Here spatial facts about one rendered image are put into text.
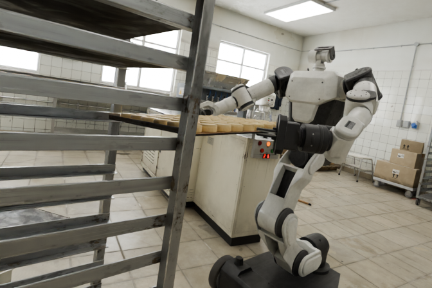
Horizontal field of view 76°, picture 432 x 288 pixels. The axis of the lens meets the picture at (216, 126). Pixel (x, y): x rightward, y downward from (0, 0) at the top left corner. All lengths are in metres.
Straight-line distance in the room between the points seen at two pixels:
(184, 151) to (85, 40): 0.29
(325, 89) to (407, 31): 5.01
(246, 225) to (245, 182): 0.34
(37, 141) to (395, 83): 5.93
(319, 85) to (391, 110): 4.74
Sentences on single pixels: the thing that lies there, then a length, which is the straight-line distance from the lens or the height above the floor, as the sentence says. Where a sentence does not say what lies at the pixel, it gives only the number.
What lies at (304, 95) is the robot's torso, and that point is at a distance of 1.41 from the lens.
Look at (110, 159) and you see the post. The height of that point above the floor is 0.81.
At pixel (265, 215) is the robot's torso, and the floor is 0.57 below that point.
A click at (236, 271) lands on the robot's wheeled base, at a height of 0.20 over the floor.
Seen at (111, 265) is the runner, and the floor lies 0.70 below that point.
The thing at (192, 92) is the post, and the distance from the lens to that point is 0.60.
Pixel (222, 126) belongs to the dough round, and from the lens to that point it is 0.76.
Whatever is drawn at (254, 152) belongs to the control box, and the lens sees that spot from 2.00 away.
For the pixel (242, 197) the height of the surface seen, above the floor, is 0.40.
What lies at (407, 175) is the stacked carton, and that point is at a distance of 5.40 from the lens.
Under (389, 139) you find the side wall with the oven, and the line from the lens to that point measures 6.04.
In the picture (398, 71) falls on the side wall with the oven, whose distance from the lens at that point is 6.16.
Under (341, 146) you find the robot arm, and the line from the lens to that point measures 0.90.
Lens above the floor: 1.07
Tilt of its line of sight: 5 degrees down
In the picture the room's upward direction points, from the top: 9 degrees clockwise
